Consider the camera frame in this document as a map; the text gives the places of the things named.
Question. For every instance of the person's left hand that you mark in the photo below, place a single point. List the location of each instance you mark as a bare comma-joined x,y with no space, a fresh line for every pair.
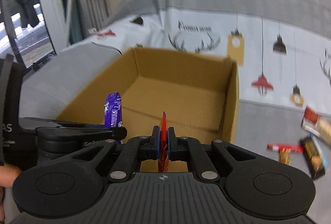
8,174

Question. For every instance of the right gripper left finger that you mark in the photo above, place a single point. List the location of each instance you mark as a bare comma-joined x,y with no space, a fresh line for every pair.
155,143

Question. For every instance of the small red yellow snack packet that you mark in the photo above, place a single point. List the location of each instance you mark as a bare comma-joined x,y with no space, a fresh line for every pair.
285,157

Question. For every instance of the red Nescafe coffee stick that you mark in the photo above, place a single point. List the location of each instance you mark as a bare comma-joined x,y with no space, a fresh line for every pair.
290,148

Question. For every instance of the brown cardboard box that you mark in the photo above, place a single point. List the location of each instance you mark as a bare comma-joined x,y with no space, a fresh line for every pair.
198,93

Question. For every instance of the large red snack packet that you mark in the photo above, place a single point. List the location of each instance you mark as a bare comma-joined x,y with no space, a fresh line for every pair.
163,160

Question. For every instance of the black gold snack packet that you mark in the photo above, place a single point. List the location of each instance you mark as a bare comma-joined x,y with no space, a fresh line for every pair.
313,157

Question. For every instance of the beige wafer snack packet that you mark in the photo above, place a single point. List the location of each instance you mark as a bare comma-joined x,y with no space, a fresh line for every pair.
317,125

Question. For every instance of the purple Alpenliebe candy bar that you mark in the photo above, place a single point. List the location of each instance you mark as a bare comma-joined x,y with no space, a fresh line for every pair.
113,111

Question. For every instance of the printed white sofa cover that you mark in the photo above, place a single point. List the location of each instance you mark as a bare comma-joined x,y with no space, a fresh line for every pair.
232,58

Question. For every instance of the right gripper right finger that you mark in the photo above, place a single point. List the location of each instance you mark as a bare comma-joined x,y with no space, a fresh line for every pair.
172,145

